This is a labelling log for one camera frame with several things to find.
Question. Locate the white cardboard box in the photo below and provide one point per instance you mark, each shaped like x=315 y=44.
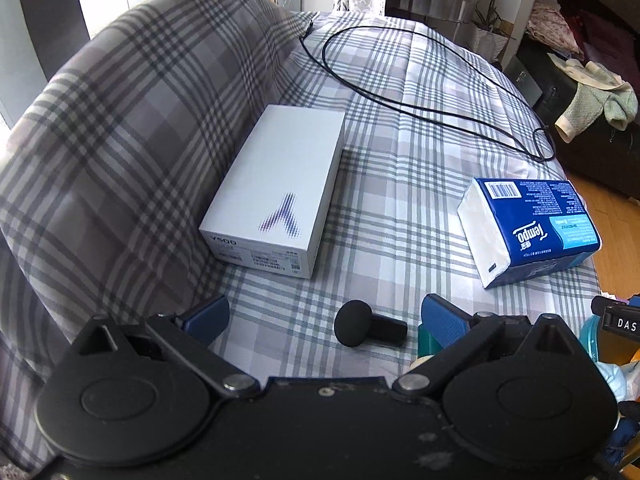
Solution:
x=280 y=185

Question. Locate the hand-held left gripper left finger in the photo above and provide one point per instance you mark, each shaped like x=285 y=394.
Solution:
x=207 y=317

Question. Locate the black mushroom-shaped foam head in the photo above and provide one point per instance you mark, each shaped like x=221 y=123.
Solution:
x=352 y=322

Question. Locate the potted plant in white pot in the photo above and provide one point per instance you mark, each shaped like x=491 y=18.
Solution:
x=487 y=42

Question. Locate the dark blue cloth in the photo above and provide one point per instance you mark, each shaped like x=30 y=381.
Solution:
x=625 y=440

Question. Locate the grey plaid bed sheet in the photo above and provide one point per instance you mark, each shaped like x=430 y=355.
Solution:
x=400 y=135

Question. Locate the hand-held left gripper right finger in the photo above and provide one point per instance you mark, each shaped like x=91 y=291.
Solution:
x=442 y=322

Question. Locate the light blue face mask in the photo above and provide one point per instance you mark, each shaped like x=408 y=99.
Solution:
x=612 y=380

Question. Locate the floral cloth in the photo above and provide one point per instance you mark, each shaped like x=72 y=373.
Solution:
x=555 y=25

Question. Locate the blue tissue pack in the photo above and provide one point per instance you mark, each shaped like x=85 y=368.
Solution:
x=530 y=230

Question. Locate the mint green sweater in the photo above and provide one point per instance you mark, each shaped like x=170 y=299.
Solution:
x=590 y=105

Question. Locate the teal metal tin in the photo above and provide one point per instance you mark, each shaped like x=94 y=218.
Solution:
x=589 y=340

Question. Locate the maroon cushion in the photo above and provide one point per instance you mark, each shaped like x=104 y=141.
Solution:
x=615 y=40

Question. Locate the black leather sofa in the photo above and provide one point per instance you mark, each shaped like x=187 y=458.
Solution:
x=600 y=155

